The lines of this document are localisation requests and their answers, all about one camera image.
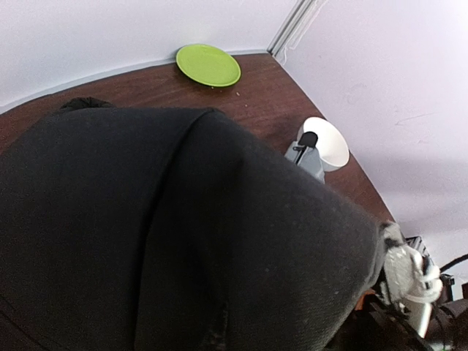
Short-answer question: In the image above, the green plate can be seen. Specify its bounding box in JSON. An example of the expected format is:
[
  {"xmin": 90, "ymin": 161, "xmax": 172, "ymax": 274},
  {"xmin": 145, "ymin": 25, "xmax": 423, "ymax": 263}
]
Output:
[{"xmin": 175, "ymin": 44, "xmax": 241, "ymax": 88}]

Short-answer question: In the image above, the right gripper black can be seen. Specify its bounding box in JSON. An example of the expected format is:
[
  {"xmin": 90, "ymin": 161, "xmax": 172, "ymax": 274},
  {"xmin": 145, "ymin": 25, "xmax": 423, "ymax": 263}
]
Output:
[{"xmin": 352, "ymin": 273, "xmax": 468, "ymax": 351}]

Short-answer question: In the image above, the right aluminium frame post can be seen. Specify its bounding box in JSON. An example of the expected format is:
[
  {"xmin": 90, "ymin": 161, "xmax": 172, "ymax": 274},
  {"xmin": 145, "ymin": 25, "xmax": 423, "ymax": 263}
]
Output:
[{"xmin": 267, "ymin": 0, "xmax": 328, "ymax": 64}]

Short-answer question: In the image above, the grey cloth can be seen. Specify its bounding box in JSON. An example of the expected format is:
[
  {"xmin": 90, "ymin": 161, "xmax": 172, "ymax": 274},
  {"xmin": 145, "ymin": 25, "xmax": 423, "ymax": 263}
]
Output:
[{"xmin": 284, "ymin": 132, "xmax": 325, "ymax": 183}]

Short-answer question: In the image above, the black backpack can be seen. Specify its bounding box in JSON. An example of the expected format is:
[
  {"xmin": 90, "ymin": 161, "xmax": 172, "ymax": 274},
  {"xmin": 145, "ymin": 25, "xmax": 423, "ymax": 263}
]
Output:
[{"xmin": 1, "ymin": 107, "xmax": 403, "ymax": 350}]

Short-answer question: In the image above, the white ribbed bowl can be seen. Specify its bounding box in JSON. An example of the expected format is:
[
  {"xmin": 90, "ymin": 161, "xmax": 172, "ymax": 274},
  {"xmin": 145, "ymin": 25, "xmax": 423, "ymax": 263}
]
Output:
[{"xmin": 301, "ymin": 117, "xmax": 350, "ymax": 172}]

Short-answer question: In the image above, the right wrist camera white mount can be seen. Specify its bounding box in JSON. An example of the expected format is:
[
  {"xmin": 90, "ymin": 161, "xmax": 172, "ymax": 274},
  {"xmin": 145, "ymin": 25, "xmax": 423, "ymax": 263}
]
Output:
[{"xmin": 403, "ymin": 236, "xmax": 443, "ymax": 338}]

